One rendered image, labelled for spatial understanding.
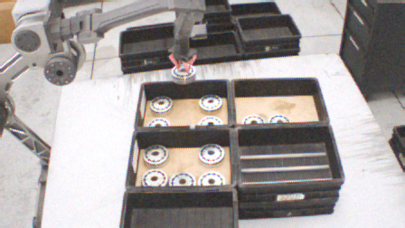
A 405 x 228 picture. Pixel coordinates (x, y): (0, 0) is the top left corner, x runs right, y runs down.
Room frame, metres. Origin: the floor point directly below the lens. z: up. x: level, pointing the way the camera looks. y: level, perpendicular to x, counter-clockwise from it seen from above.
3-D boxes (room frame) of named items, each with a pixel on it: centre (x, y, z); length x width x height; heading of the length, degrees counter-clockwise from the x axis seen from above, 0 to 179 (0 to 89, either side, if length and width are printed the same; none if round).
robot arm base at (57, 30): (1.19, 0.46, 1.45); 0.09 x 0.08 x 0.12; 5
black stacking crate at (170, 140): (1.07, 0.10, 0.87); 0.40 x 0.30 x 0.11; 88
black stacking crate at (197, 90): (1.37, 0.09, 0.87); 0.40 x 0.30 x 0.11; 88
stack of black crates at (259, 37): (2.47, -0.46, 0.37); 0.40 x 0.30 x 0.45; 95
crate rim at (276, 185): (1.06, -0.30, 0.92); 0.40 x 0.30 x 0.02; 88
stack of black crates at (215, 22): (2.84, -0.02, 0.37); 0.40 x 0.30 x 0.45; 95
